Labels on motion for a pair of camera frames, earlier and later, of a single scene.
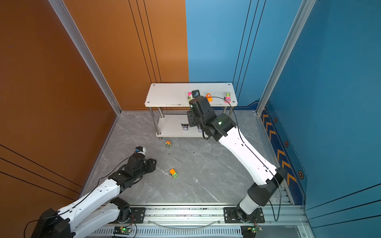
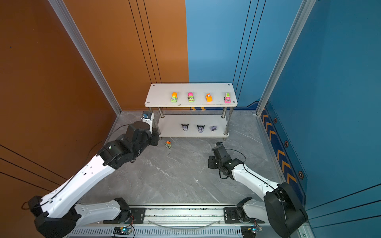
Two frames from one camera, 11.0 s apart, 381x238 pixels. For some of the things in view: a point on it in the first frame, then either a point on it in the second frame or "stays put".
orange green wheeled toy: (168, 144) stays put
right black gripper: (190, 117) to (210, 163)
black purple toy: (185, 127) stays put
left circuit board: (122, 230) stays put
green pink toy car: (227, 97) stays put
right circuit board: (249, 231) stays put
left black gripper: (151, 164) to (155, 136)
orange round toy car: (209, 97) stays put
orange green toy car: (173, 173) to (174, 96)
